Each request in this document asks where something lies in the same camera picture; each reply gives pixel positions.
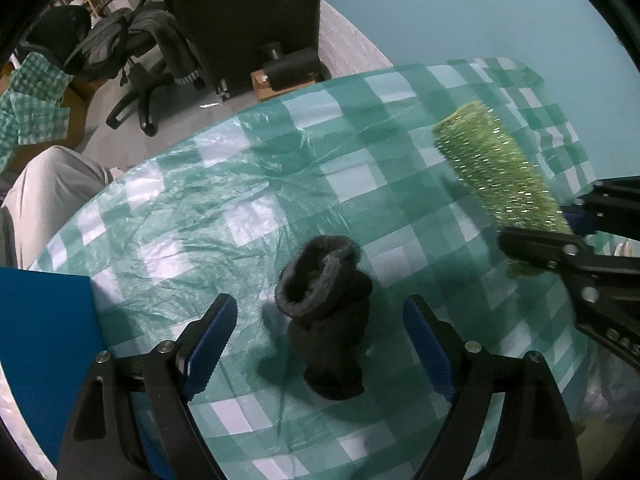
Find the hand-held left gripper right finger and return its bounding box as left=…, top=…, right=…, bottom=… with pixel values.
left=402, top=294, right=583, bottom=480

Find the black office chair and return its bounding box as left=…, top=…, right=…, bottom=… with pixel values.
left=37, top=0, right=206, bottom=136

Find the large brown cardboard box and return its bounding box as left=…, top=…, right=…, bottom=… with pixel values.
left=62, top=82, right=94, bottom=148

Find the black cylindrical case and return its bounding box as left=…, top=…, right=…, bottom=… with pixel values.
left=257, top=42, right=321, bottom=93

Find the black bag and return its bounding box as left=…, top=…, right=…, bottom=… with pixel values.
left=80, top=12, right=132, bottom=70

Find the green checked cloth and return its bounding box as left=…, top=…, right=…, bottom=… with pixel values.
left=0, top=51, right=71, bottom=173

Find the tall black fabric wardrobe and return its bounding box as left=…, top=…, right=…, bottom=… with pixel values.
left=150, top=0, right=323, bottom=97

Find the cardboard box with blue rim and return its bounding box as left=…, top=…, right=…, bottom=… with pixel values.
left=0, top=267, right=173, bottom=480

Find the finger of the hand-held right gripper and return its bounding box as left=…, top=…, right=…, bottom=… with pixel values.
left=498, top=227, right=601, bottom=273
left=560, top=176, right=640, bottom=237

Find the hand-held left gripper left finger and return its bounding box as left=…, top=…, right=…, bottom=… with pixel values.
left=57, top=294, right=238, bottom=480

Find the small wooden box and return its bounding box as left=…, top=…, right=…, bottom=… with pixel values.
left=250, top=70, right=281, bottom=106

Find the dark jacket with striped cuff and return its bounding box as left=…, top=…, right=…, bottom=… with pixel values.
left=129, top=9, right=207, bottom=88

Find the green checked plastic tablecloth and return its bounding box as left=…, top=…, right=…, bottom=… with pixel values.
left=27, top=57, right=598, bottom=480

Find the black sock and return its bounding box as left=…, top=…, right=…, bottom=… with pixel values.
left=257, top=235, right=373, bottom=401

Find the grey sofa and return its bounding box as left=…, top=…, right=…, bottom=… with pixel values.
left=0, top=145, right=116, bottom=271

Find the white plastic bag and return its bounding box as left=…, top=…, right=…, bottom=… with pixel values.
left=575, top=345, right=640, bottom=431

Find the green glitter sock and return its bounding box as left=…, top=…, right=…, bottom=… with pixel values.
left=432, top=101, right=576, bottom=281

